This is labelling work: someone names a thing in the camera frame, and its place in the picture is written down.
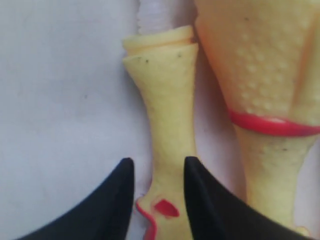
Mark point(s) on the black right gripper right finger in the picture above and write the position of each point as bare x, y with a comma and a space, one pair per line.
215, 213

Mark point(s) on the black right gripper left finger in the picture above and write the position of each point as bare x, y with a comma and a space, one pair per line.
104, 215

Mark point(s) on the detached chicken head with squeaker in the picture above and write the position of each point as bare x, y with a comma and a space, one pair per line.
161, 59

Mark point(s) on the yellow rubber chicken front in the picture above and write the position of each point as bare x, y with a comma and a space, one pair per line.
266, 57

